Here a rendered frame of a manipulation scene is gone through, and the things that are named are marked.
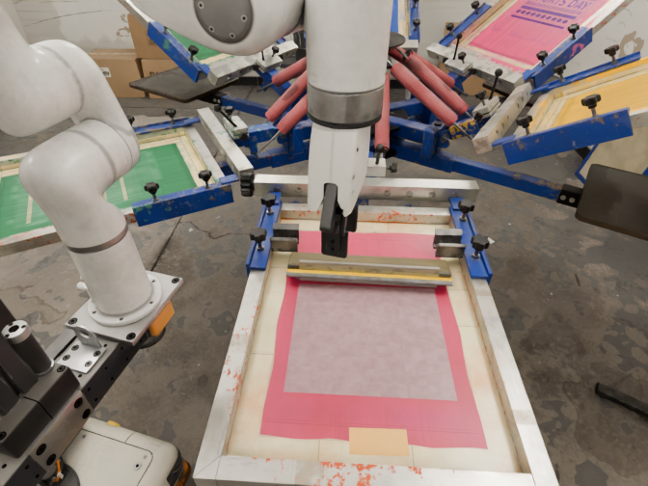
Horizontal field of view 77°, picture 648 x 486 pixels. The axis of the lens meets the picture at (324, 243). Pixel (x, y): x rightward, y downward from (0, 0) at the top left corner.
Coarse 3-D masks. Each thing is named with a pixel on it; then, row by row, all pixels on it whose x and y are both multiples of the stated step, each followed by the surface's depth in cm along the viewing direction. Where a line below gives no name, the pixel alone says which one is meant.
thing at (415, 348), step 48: (384, 240) 117; (432, 240) 117; (384, 288) 102; (432, 288) 102; (384, 336) 91; (432, 336) 91; (384, 384) 82; (432, 384) 82; (432, 432) 75; (480, 432) 75
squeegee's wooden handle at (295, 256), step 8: (296, 256) 106; (304, 256) 106; (312, 256) 106; (320, 256) 106; (328, 256) 107; (336, 256) 107; (352, 256) 107; (360, 256) 107; (368, 256) 107; (376, 256) 107; (384, 256) 107; (288, 264) 103; (296, 264) 103; (392, 264) 104; (400, 264) 104; (408, 264) 104; (416, 264) 104; (424, 264) 104; (432, 264) 104; (440, 264) 104; (440, 272) 101; (448, 272) 101
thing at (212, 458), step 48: (480, 288) 98; (240, 336) 87; (240, 384) 80; (528, 432) 71; (240, 480) 65; (288, 480) 65; (336, 480) 65; (384, 480) 65; (432, 480) 65; (480, 480) 65; (528, 480) 65
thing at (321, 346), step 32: (288, 288) 102; (320, 288) 102; (352, 288) 102; (288, 320) 95; (320, 320) 95; (352, 320) 95; (288, 352) 88; (320, 352) 88; (352, 352) 88; (288, 384) 82; (320, 384) 82; (352, 384) 82; (288, 416) 77; (320, 416) 77; (352, 416) 77
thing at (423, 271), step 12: (300, 264) 102; (312, 264) 102; (324, 264) 102; (336, 264) 101; (348, 264) 101; (360, 264) 101; (372, 264) 101; (384, 264) 101; (420, 276) 101; (432, 276) 101
